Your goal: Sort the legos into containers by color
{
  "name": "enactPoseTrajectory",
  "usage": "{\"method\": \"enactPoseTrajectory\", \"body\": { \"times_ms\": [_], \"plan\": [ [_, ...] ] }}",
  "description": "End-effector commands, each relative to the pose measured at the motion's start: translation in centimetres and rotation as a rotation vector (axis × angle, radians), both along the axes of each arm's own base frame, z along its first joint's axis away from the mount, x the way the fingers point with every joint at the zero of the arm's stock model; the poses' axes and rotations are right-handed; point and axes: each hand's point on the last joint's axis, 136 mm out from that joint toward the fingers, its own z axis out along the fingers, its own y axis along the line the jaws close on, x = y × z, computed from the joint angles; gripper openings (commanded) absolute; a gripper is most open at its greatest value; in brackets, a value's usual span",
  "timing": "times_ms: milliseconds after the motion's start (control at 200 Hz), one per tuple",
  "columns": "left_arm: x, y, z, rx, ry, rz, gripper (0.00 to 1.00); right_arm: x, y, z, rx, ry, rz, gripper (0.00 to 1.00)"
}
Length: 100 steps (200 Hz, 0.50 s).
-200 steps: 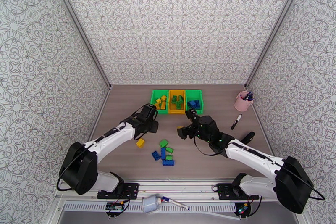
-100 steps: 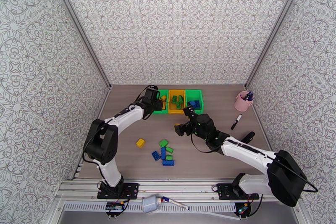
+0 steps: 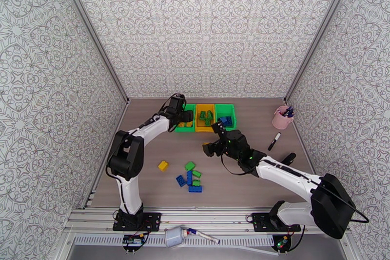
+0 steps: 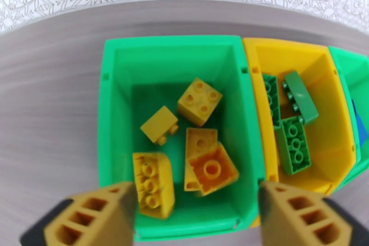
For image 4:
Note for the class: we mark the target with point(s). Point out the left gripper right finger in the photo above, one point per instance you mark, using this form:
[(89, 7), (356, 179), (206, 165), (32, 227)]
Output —
[(305, 222)]

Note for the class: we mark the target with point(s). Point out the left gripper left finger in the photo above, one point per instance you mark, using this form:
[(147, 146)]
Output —
[(92, 222)]

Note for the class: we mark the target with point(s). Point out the long yellow lego brick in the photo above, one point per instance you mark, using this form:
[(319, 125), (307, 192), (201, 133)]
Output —
[(152, 184)]

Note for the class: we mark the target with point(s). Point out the green lego brick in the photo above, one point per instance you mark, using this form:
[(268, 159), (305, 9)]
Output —
[(301, 96), (271, 101), (294, 145)]

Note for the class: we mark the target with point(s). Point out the yellow plastic storage bin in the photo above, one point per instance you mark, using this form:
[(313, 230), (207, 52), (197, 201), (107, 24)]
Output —
[(325, 138)]

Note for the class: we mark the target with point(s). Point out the small yellow lego brick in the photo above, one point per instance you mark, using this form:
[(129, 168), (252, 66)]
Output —
[(199, 101), (158, 125), (201, 138), (213, 171)]

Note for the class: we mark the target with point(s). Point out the blue lego brick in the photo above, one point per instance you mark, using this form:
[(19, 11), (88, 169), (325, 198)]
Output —
[(361, 127)]

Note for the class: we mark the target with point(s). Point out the green plastic storage bin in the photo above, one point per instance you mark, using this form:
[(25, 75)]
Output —
[(173, 60), (351, 80)]

